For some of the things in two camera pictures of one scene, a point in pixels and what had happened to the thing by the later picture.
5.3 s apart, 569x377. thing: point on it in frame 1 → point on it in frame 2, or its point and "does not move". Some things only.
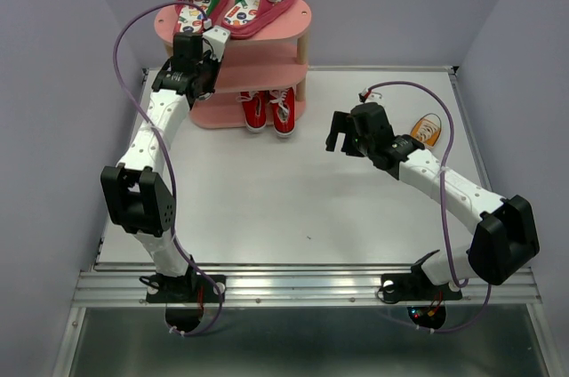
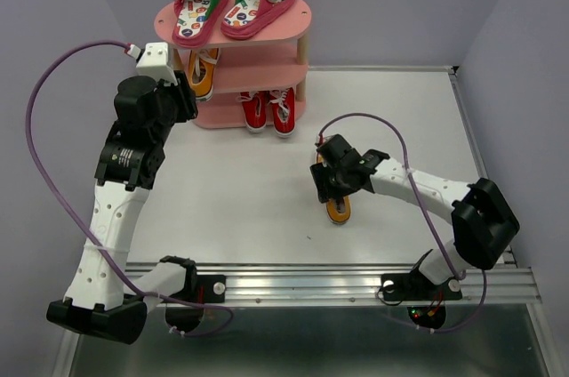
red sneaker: [284, 107] does not move
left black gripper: [208, 86] → [184, 92]
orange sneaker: [427, 130] → [338, 210]
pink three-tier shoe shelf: [267, 60] does not move
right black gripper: [339, 124] → [324, 189]
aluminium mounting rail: [308, 284] does not move
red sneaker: [255, 109] does not move
